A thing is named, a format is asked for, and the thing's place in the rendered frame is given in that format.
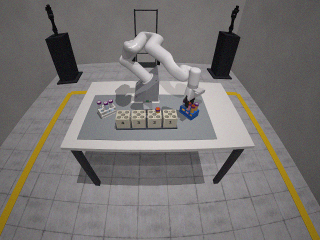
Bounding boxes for blue tube rack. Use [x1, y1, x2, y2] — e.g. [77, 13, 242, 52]
[179, 105, 199, 120]

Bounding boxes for beige bucket adapter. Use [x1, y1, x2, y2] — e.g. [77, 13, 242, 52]
[162, 109, 178, 128]
[115, 110, 131, 129]
[147, 110, 162, 128]
[131, 110, 146, 128]

